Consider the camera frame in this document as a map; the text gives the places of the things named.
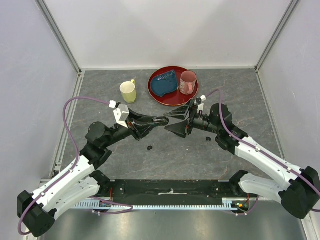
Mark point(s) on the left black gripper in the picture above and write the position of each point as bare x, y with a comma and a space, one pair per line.
139, 131

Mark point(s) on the black oval charging case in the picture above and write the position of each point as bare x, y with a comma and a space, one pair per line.
161, 121

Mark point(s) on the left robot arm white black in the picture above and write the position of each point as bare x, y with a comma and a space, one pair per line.
82, 178

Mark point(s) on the aluminium frame post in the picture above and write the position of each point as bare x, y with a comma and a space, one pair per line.
277, 33
58, 34

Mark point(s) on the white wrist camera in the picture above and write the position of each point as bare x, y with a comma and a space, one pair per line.
200, 103
121, 113

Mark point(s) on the left aluminium frame post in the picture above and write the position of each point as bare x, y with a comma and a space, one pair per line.
58, 34

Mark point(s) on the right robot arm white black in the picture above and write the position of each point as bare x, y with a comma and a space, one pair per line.
297, 189

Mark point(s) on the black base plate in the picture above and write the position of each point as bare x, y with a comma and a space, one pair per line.
170, 192

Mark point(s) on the blue leaf-shaped dish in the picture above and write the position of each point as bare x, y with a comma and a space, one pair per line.
164, 83

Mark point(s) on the yellow-green mug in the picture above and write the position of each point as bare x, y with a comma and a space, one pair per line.
128, 91

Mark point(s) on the pink patterned mug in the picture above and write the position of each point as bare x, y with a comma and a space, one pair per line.
187, 82

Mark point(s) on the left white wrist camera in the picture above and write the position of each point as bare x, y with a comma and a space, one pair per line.
121, 113

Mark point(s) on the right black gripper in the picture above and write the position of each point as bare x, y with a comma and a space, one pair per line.
182, 128

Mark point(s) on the right aluminium frame post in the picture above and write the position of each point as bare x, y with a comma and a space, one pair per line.
277, 33

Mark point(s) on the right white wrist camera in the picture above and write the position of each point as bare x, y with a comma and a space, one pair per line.
200, 103

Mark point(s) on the slotted cable duct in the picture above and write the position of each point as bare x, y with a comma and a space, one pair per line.
98, 205

